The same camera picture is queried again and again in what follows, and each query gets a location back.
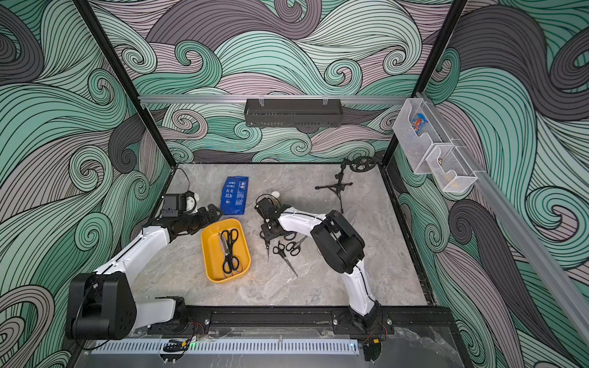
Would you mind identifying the yellow storage box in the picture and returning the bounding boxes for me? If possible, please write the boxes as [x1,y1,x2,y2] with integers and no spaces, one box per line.
[201,219,252,284]

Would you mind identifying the long thin black scissors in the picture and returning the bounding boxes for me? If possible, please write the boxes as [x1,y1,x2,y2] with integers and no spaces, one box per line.
[272,242,298,277]

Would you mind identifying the large black handled scissors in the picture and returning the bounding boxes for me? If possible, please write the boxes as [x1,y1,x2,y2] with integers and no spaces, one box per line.
[219,228,242,275]

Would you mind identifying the small black scissors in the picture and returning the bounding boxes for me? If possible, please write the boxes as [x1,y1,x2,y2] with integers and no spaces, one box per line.
[285,236,307,257]

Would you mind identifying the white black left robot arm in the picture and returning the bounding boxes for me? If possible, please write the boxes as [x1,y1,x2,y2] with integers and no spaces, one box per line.
[65,204,223,340]

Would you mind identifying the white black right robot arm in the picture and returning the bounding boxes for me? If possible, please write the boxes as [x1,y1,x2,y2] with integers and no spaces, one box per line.
[255,195,379,333]

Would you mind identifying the blue wet wipes pack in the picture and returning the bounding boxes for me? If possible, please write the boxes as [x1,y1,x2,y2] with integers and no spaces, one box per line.
[220,176,249,216]

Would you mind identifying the black mini tripod stand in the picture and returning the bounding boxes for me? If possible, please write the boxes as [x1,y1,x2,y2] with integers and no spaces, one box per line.
[314,156,377,213]

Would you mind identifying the colourful item in bin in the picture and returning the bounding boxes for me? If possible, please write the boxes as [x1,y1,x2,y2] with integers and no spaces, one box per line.
[411,113,429,135]

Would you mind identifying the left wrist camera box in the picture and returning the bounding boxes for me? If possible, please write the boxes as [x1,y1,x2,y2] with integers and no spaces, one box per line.
[160,193,188,218]

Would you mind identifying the black wall mounted tray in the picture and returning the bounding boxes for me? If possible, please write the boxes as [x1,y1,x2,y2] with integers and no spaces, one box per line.
[244,100,344,128]

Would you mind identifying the aluminium rail back wall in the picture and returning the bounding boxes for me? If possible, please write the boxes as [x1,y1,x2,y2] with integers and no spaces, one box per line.
[138,94,408,105]

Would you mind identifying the aluminium rail wall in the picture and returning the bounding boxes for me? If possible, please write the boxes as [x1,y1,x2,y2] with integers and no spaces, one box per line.
[138,94,408,105]
[416,92,588,343]

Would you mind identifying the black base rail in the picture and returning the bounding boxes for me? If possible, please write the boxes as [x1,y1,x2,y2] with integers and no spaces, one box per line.
[147,305,455,337]

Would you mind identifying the white slotted cable duct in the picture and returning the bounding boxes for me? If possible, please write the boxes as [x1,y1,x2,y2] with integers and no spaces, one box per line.
[93,338,360,356]

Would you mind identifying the large clear wall bin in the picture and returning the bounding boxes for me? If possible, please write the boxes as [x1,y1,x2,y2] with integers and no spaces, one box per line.
[394,98,452,174]

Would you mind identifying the black corner frame post left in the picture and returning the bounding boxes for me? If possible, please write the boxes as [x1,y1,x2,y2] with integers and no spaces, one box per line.
[73,0,177,169]

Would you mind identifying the black corner frame post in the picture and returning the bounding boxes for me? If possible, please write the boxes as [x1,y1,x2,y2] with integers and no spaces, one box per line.
[73,0,177,169]
[379,0,469,167]

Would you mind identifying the small clear wall bin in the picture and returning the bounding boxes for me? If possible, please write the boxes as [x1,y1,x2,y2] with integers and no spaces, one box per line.
[426,144,477,194]

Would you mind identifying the black corner frame post right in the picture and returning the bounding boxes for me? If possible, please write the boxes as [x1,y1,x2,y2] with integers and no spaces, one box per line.
[379,0,469,167]

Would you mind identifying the aluminium rail right wall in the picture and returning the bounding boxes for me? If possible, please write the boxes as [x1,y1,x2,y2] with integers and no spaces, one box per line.
[416,92,588,343]

